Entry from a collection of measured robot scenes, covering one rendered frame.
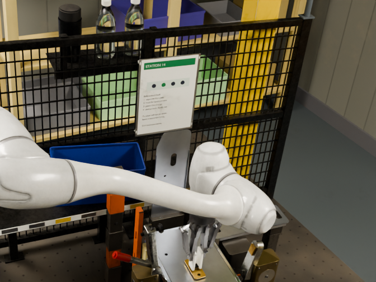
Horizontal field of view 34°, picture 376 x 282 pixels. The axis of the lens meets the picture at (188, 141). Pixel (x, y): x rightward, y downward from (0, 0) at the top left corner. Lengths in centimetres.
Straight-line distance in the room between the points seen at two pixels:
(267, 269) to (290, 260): 53
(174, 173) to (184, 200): 55
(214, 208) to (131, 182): 21
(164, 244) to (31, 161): 80
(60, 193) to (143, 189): 22
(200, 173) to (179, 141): 32
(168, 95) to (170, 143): 30
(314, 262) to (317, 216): 137
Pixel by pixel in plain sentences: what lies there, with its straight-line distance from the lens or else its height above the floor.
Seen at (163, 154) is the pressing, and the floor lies 126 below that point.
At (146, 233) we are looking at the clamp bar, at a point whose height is 121.
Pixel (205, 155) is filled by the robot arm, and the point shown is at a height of 145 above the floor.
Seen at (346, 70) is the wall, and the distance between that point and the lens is 459.
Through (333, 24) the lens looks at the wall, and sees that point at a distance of 462.
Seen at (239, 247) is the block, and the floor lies 98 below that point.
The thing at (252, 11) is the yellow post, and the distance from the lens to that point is 224.
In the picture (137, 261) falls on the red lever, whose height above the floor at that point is 110.
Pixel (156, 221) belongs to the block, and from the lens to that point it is 208.
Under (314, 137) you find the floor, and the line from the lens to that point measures 458.
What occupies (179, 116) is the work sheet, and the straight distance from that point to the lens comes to 223.
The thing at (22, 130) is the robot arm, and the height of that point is 161.
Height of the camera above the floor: 236
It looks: 33 degrees down
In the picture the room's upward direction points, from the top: 7 degrees clockwise
